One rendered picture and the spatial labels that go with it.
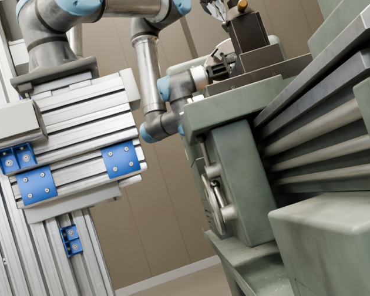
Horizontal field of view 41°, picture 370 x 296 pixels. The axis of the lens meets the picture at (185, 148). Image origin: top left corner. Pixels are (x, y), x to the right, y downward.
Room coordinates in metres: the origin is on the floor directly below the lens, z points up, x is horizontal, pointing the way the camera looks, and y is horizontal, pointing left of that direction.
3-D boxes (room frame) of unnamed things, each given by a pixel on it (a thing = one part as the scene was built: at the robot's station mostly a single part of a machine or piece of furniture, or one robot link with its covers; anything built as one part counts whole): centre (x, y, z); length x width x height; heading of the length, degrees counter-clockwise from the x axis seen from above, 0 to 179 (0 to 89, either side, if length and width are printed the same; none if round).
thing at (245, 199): (1.18, -0.08, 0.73); 0.27 x 0.12 x 0.27; 3
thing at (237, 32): (1.23, -0.24, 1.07); 0.07 x 0.07 x 0.10; 3
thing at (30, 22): (1.35, 0.27, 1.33); 0.13 x 0.12 x 0.14; 52
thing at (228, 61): (1.53, -0.19, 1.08); 0.12 x 0.09 x 0.08; 93
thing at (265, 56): (1.25, -0.23, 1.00); 0.20 x 0.10 x 0.05; 3
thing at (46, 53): (1.35, 0.27, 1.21); 0.15 x 0.15 x 0.10
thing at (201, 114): (1.18, -0.28, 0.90); 0.53 x 0.30 x 0.06; 93
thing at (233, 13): (1.23, -0.23, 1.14); 0.08 x 0.08 x 0.03
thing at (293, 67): (1.23, -0.30, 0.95); 0.43 x 0.18 x 0.04; 93
